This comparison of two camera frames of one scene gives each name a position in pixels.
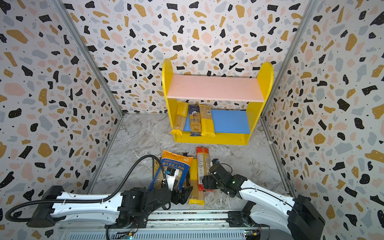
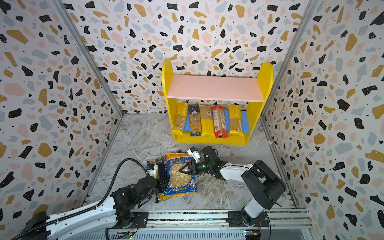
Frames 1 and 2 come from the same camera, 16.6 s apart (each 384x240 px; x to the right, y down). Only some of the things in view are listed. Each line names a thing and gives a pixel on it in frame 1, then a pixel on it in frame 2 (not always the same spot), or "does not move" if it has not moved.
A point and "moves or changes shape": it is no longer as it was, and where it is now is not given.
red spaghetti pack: [203, 169] → [219, 122]
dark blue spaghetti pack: [195, 116] does not move
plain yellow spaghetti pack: [206, 121] does not move
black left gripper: [184, 196] → [158, 184]
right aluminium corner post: [310, 9] does not move
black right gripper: [212, 180] → [191, 166]
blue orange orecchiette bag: [170, 160] moves or changes shape
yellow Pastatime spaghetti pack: [181, 114] does not move
